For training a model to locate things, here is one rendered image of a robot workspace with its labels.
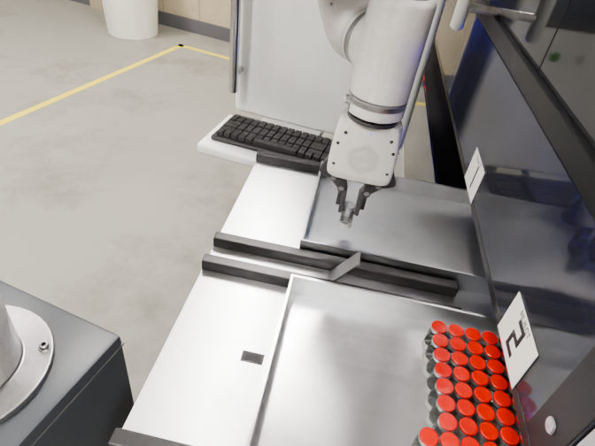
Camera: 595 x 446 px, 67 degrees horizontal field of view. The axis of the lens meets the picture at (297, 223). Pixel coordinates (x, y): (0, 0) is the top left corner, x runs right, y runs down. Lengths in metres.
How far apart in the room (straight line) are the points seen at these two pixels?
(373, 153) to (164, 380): 0.42
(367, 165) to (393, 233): 0.20
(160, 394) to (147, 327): 1.19
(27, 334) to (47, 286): 1.31
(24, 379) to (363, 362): 0.42
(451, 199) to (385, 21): 0.48
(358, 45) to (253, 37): 0.67
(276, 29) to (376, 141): 0.65
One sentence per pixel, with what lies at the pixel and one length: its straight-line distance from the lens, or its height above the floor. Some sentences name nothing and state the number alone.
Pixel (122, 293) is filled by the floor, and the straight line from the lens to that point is 1.91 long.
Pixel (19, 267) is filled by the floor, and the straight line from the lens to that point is 2.12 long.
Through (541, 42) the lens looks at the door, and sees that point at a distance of 0.73.
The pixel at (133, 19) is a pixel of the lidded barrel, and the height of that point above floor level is 0.17.
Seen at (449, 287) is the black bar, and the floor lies 0.90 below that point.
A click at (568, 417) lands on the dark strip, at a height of 1.07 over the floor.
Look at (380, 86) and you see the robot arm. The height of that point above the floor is 1.18.
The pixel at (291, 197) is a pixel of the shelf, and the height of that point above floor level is 0.88.
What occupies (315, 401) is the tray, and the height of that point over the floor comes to 0.88.
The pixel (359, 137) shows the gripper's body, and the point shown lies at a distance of 0.67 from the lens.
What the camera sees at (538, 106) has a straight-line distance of 0.64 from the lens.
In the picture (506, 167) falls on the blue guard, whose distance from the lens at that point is 0.68.
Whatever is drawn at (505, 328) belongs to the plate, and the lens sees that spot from 0.58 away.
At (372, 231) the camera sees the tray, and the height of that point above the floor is 0.88.
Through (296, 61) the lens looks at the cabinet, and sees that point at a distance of 1.25.
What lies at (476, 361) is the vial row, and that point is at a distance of 0.63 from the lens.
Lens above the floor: 1.39
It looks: 38 degrees down
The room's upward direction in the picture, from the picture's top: 9 degrees clockwise
